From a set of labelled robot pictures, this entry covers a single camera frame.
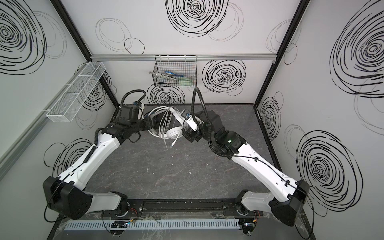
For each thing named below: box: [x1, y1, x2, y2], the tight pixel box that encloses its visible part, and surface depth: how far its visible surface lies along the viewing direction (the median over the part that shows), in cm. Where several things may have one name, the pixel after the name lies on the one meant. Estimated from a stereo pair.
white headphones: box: [147, 106, 186, 150], surface depth 74 cm
